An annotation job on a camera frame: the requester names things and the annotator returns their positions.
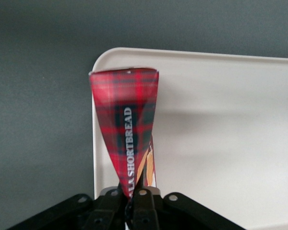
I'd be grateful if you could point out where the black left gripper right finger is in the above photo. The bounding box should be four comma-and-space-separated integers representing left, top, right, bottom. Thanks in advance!
132, 187, 240, 230

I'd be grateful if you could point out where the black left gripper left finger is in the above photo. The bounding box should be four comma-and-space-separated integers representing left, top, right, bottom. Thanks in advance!
4, 186, 129, 230

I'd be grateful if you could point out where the red tartan cookie box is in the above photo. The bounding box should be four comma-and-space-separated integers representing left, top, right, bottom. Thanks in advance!
88, 68, 160, 227

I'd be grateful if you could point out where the cream plastic tray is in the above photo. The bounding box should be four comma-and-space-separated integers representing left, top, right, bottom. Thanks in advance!
92, 47, 288, 230

